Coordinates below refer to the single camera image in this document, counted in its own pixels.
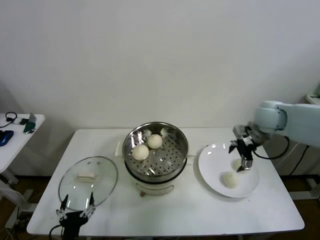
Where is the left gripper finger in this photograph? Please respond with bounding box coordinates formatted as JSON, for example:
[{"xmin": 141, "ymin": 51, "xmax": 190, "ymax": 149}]
[
  {"xmin": 55, "ymin": 194, "xmax": 69, "ymax": 221},
  {"xmin": 81, "ymin": 191, "xmax": 96, "ymax": 220}
]

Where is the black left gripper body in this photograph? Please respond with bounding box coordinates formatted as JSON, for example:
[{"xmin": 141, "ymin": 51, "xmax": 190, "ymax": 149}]
[{"xmin": 58, "ymin": 211, "xmax": 89, "ymax": 240}]

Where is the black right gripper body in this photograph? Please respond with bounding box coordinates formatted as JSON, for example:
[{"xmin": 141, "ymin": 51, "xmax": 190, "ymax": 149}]
[{"xmin": 234, "ymin": 136, "xmax": 255, "ymax": 161}]

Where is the round glass pot lid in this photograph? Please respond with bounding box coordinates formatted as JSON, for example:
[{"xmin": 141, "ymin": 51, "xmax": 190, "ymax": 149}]
[{"xmin": 58, "ymin": 156, "xmax": 119, "ymax": 211}]

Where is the stainless steel steamer basket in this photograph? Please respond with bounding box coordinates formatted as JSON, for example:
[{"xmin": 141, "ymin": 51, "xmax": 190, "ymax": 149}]
[{"xmin": 122, "ymin": 121, "xmax": 190, "ymax": 183}]

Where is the large white plate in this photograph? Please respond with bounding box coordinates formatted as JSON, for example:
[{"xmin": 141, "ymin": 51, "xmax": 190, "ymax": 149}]
[{"xmin": 198, "ymin": 142, "xmax": 261, "ymax": 199}]

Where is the white side table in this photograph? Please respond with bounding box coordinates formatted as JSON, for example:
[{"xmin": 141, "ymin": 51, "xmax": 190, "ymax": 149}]
[{"xmin": 0, "ymin": 112, "xmax": 47, "ymax": 230}]

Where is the green tool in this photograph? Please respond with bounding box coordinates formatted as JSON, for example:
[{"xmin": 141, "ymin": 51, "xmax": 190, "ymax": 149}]
[{"xmin": 23, "ymin": 111, "xmax": 38, "ymax": 135}]

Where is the white desk with green items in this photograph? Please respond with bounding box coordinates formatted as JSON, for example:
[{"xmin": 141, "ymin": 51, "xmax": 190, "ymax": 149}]
[{"xmin": 305, "ymin": 94, "xmax": 320, "ymax": 105}]

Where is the blue object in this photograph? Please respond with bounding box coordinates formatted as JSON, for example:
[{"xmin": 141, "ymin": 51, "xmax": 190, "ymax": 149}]
[{"xmin": 0, "ymin": 129, "xmax": 15, "ymax": 147}]

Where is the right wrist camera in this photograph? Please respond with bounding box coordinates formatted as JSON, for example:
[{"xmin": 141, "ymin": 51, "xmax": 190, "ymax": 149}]
[{"xmin": 232, "ymin": 124, "xmax": 253, "ymax": 138}]

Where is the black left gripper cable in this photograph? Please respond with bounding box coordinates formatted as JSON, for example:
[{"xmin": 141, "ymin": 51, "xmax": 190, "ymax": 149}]
[{"xmin": 48, "ymin": 223, "xmax": 63, "ymax": 240}]

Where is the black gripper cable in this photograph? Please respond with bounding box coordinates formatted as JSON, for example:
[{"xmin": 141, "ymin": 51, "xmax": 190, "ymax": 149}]
[
  {"xmin": 48, "ymin": 223, "xmax": 63, "ymax": 240},
  {"xmin": 252, "ymin": 136, "xmax": 291, "ymax": 161}
]

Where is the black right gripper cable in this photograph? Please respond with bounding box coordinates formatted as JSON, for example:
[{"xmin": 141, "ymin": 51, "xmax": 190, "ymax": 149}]
[{"xmin": 252, "ymin": 136, "xmax": 291, "ymax": 161}]

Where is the black headphone cable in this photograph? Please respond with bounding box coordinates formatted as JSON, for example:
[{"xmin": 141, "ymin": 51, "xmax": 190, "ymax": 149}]
[{"xmin": 0, "ymin": 111, "xmax": 18, "ymax": 127}]

